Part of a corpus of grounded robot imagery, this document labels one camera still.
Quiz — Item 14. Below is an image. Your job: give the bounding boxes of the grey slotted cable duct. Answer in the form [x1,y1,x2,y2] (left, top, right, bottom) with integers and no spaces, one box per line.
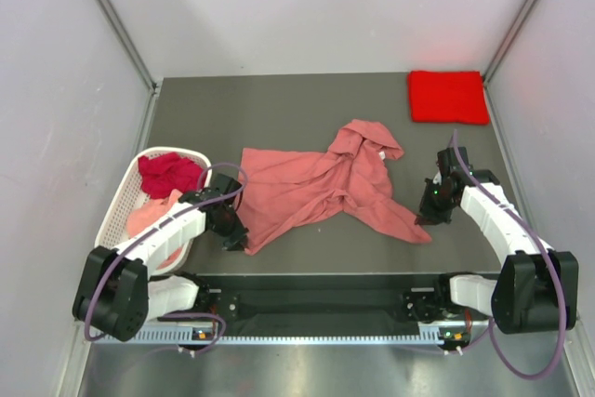
[92,325,470,346]

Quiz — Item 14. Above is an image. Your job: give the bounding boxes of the crimson crumpled t shirt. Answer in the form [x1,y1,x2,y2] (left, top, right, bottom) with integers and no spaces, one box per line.
[138,152,205,200]

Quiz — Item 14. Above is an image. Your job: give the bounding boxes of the folded red t shirt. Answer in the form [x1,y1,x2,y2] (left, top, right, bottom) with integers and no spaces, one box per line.
[407,71,490,126]

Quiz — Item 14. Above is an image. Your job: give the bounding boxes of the salmon pink t shirt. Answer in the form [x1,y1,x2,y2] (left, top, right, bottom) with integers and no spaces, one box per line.
[239,119,431,256]

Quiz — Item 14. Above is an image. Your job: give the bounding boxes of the light pink t shirt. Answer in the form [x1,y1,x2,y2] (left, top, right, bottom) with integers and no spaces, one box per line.
[126,188,187,271]

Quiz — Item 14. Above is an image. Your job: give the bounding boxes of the right aluminium frame post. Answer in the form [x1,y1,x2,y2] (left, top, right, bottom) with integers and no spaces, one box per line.
[483,0,540,87]

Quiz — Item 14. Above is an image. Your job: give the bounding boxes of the aluminium frame post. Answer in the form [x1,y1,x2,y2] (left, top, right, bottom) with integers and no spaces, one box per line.
[483,0,540,87]
[95,0,157,91]

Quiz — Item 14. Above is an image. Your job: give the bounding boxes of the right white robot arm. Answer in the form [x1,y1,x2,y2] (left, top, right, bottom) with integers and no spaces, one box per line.
[416,147,578,335]

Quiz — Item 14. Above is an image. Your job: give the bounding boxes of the white plastic laundry basket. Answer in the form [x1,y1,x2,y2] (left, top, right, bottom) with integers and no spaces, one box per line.
[95,146,212,247]

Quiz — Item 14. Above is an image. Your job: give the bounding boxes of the left aluminium frame post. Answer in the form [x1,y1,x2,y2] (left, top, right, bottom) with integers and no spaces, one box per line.
[95,0,157,91]

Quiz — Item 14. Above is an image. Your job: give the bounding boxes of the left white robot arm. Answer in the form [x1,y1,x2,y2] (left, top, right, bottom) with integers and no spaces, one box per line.
[72,174,248,342]

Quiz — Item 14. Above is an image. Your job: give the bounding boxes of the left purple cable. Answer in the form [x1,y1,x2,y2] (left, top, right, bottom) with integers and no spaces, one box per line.
[83,162,247,357]

